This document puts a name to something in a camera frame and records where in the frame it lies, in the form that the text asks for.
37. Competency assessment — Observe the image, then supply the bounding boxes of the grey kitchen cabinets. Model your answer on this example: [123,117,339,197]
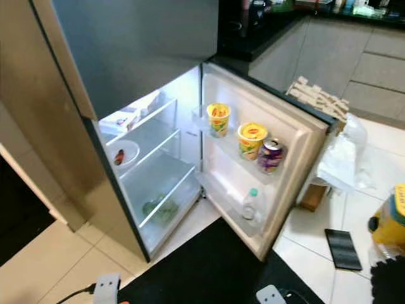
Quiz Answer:
[247,14,405,125]

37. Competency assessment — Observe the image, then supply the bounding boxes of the black kitchen counter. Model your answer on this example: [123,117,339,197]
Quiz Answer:
[218,0,405,61]

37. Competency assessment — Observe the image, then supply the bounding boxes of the dark carpet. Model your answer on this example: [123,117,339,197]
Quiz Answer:
[119,218,325,304]

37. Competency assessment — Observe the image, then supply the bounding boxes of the beige cardboard packing insert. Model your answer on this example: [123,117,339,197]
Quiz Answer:
[284,75,351,122]

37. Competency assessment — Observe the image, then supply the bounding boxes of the purple drink can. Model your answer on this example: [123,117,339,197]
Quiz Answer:
[256,137,288,175]

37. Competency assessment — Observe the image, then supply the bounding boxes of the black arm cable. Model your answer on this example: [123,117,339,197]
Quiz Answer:
[53,284,99,304]
[282,289,311,304]

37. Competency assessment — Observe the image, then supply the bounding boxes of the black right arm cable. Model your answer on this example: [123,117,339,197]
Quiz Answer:
[282,289,311,304]

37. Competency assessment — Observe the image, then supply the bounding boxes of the green cloth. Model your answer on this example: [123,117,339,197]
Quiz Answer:
[351,2,383,17]

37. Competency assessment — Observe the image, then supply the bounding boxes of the white bowl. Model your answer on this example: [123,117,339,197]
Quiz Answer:
[106,139,140,167]

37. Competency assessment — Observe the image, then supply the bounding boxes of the green vegetables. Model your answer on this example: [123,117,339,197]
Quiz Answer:
[142,198,181,224]

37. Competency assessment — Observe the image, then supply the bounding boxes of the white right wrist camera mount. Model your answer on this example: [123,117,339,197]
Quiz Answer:
[256,284,287,304]

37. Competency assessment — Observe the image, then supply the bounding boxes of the small wooden box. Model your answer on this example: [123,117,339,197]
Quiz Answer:
[298,182,329,213]

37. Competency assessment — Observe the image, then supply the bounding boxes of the yellow lidded bin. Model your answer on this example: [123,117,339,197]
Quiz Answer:
[368,183,405,251]

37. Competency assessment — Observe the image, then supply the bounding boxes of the teal-capped water bottle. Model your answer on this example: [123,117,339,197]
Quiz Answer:
[241,187,264,222]

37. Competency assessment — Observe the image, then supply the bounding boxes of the yellow hot cup noodles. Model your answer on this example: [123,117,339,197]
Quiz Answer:
[237,122,269,162]
[206,102,232,139]

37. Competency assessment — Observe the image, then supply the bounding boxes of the white food package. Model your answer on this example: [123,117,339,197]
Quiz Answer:
[99,109,146,135]

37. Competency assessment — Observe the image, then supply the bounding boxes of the crumpled clear plastic wrap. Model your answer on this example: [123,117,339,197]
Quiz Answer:
[375,242,405,262]

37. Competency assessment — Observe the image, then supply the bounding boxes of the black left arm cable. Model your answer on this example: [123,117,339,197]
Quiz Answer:
[53,284,99,304]

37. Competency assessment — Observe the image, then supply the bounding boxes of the black floor mat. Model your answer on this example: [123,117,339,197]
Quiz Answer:
[0,154,56,267]

